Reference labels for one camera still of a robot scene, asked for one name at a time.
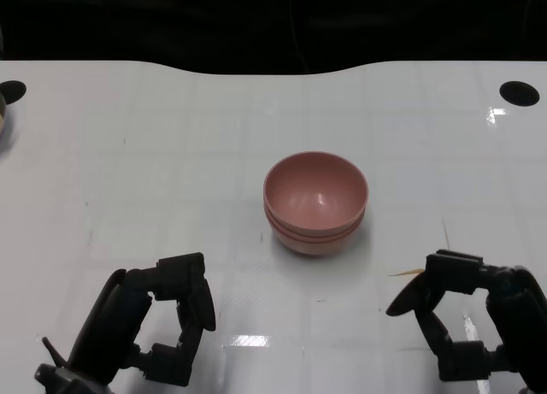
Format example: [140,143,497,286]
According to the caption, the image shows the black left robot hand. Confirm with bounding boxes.
[68,251,217,387]

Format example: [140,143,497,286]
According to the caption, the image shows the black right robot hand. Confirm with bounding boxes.
[385,249,547,394]

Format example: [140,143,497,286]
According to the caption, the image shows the black table grommet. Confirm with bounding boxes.
[498,80,540,108]
[0,79,27,103]

